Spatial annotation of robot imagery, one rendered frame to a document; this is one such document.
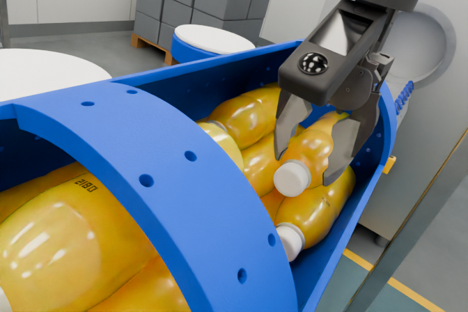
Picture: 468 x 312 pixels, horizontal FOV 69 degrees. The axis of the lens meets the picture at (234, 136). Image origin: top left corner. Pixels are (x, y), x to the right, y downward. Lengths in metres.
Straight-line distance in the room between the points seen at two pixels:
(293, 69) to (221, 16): 3.08
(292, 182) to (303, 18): 4.82
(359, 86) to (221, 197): 0.21
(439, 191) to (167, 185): 1.10
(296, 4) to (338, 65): 4.94
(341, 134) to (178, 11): 3.40
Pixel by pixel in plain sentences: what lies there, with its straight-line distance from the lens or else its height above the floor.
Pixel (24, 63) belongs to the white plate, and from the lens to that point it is 0.77.
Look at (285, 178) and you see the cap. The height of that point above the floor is 1.11.
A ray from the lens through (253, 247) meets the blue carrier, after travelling 0.19.
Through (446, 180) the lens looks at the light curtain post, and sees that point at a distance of 1.21.
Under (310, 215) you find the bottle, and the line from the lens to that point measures 0.43.
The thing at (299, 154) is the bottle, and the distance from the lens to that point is 0.42.
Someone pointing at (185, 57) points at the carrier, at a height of 0.98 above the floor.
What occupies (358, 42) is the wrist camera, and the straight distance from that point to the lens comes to 0.32.
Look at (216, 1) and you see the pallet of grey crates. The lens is 3.39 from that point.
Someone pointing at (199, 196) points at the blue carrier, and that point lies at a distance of 0.17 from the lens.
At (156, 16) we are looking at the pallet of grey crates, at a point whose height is 0.44.
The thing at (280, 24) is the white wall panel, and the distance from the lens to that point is 5.33.
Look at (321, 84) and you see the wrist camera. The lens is 0.28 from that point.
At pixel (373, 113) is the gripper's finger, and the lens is 0.36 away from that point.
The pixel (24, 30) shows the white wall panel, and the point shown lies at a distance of 4.02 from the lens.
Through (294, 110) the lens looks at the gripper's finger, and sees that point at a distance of 0.38.
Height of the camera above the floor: 1.33
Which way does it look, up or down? 29 degrees down
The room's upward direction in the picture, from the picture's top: 16 degrees clockwise
